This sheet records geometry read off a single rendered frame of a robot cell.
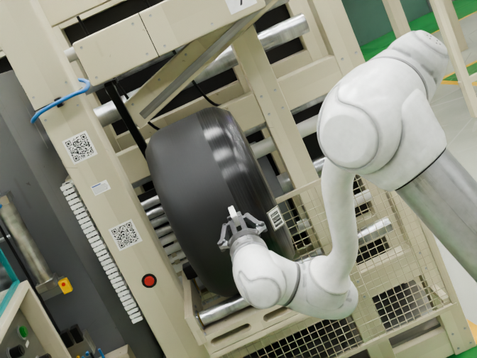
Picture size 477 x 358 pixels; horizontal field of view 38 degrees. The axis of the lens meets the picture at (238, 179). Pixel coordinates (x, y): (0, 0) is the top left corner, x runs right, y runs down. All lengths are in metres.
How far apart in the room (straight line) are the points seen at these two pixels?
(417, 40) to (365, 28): 10.87
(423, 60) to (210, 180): 0.87
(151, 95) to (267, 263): 1.06
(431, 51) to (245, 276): 0.62
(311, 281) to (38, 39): 1.01
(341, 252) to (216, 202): 0.51
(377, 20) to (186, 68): 9.85
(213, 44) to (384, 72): 1.37
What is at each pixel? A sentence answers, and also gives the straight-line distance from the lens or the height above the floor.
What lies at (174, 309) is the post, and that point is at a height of 0.94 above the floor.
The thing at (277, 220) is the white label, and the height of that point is 1.12.
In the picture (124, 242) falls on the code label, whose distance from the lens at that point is 2.08.
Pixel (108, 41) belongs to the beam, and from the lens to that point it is 2.24.
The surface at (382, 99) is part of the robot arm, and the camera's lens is 0.99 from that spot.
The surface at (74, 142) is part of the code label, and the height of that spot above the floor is 1.53.
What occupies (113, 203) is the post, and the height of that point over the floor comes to 1.32.
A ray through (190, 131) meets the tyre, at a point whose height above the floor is 1.42.
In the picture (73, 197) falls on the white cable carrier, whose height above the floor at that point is 1.38.
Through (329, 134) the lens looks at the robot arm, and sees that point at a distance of 0.99.
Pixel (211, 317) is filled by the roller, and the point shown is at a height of 0.90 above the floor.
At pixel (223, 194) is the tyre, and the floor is 1.26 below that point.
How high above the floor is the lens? 1.73
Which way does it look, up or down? 14 degrees down
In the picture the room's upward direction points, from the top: 25 degrees counter-clockwise
